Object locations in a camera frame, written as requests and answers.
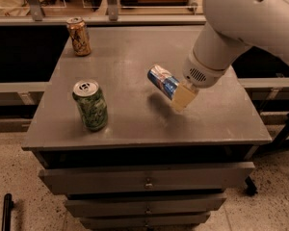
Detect top grey drawer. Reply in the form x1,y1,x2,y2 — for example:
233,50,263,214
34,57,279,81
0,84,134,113
39,162,254,194

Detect gold brown drink can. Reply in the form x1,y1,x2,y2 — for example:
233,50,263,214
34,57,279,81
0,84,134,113
66,17,92,56

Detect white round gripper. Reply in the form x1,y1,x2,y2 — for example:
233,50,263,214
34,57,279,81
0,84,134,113
171,50,230,112

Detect blue silver redbull can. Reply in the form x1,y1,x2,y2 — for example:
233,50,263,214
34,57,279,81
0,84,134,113
147,64,179,100

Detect green soda can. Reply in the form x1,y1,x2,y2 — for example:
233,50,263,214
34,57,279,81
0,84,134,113
72,80,108,131

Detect black pole on floor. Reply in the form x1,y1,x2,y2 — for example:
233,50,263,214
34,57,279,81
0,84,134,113
1,193,13,231

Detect black stand legs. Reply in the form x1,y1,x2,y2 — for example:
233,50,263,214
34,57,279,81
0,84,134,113
245,114,289,196

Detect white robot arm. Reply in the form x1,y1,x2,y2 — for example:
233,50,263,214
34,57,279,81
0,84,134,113
171,0,289,111

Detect grey drawer cabinet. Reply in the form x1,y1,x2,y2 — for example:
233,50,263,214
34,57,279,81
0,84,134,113
21,25,273,231

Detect middle grey drawer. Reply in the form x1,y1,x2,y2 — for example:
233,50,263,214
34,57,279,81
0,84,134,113
65,193,225,218

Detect grey drawer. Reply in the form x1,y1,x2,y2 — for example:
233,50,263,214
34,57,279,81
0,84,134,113
65,193,225,218
80,212,211,230
39,162,254,194

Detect metal rail frame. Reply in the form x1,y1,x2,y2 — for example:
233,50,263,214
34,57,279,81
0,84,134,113
0,0,205,26

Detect bottom grey drawer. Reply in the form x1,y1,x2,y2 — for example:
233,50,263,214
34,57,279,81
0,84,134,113
80,212,211,230

